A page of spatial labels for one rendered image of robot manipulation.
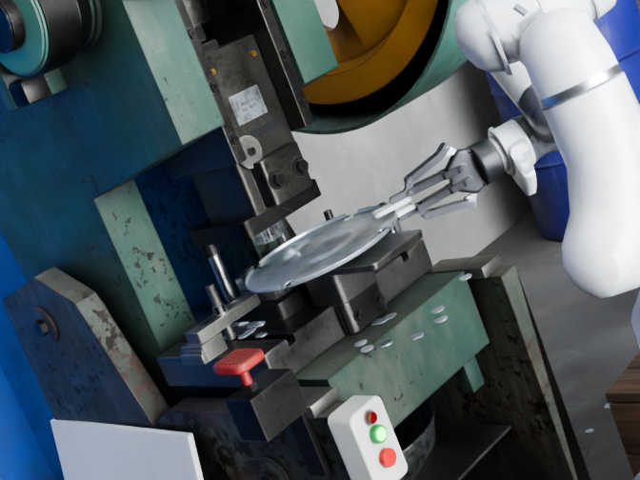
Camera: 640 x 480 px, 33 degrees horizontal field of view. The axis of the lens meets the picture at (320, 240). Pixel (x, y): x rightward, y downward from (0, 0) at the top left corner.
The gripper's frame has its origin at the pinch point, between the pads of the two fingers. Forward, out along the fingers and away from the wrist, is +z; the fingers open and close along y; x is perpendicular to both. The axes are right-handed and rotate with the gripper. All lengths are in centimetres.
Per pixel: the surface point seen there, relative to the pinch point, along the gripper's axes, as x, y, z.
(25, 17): 13, 56, 38
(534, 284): -159, -87, -52
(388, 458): 33.8, -24.2, 21.2
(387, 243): 9.1, -2.1, 4.5
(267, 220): -1.2, 8.6, 20.1
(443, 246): -206, -75, -36
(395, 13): -20.8, 27.8, -19.2
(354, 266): 14.4, -1.4, 11.3
